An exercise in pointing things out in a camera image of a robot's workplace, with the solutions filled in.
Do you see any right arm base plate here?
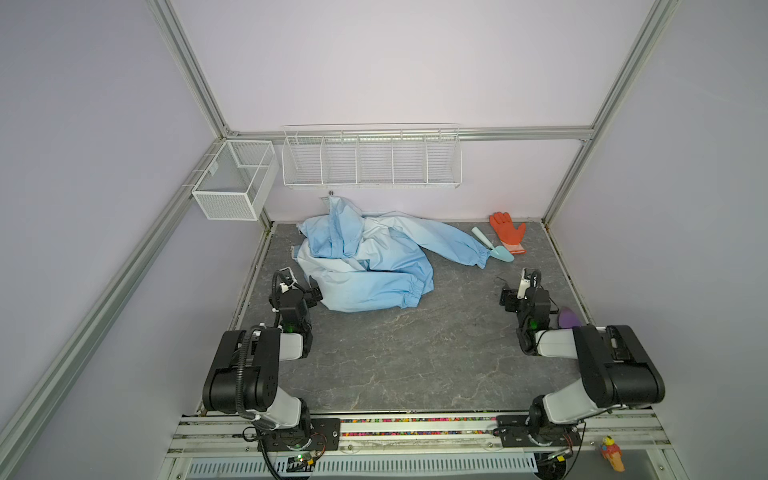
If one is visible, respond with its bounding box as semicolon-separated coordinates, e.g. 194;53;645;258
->
492;414;582;448

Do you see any purple pink toy shovel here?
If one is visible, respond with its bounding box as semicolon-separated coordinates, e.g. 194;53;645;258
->
557;308;583;329

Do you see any white ventilation grille strip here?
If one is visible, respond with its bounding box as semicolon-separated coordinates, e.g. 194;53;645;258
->
186;452;538;479

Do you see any small toy figure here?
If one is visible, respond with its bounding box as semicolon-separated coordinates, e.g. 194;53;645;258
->
601;436;626;473

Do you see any white wire wall shelf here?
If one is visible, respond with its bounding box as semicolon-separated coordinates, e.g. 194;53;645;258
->
281;123;463;188

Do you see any teal toy trowel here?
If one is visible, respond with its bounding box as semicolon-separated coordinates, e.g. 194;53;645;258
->
471;227;514;263

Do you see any white mesh box basket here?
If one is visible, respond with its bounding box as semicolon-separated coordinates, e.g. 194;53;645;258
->
192;140;279;221

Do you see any light blue zip jacket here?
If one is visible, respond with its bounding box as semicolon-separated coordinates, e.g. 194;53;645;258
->
293;196;490;313

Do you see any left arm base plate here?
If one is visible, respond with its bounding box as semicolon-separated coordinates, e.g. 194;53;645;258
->
260;417;341;452

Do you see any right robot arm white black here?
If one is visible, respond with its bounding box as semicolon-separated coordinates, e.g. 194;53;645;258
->
499;286;666;446

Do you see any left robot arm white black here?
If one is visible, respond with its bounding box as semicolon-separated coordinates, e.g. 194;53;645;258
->
202;282;322;449

